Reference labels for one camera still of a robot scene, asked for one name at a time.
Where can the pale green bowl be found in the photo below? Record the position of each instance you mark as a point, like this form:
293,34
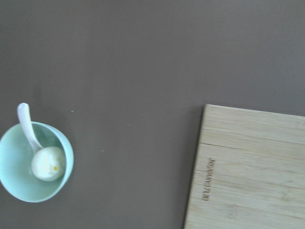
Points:
16,155

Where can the bamboo cutting board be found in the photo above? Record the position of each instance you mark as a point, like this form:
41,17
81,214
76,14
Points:
249,171

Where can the white ceramic spoon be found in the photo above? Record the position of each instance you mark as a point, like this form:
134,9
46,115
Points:
24,117

